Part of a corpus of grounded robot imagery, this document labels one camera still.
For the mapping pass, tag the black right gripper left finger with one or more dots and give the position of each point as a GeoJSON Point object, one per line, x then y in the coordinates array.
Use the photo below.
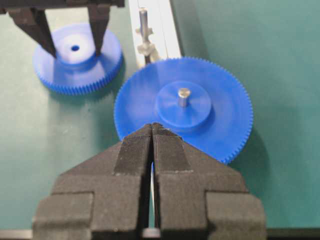
{"type": "Point", "coordinates": [104, 198]}

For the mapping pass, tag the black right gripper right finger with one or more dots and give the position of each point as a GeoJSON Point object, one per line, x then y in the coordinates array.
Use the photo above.
{"type": "Point", "coordinates": [199, 198]}

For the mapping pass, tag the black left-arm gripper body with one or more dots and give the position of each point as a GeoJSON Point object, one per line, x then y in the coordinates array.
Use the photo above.
{"type": "Point", "coordinates": [5, 5]}

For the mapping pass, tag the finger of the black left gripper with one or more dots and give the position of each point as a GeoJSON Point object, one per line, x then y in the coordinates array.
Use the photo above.
{"type": "Point", "coordinates": [98, 20]}
{"type": "Point", "coordinates": [34, 23]}

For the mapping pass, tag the small blue gear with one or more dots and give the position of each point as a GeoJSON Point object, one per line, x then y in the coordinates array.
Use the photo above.
{"type": "Point", "coordinates": [76, 69]}

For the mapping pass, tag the large blue gear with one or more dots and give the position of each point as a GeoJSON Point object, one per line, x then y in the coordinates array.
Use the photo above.
{"type": "Point", "coordinates": [218, 119]}

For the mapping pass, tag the steel shaft in large gear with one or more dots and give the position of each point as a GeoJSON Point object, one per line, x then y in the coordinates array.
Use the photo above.
{"type": "Point", "coordinates": [183, 96]}

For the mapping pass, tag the aluminium extrusion rail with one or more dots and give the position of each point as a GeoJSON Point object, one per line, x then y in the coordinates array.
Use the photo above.
{"type": "Point", "coordinates": [161, 19]}

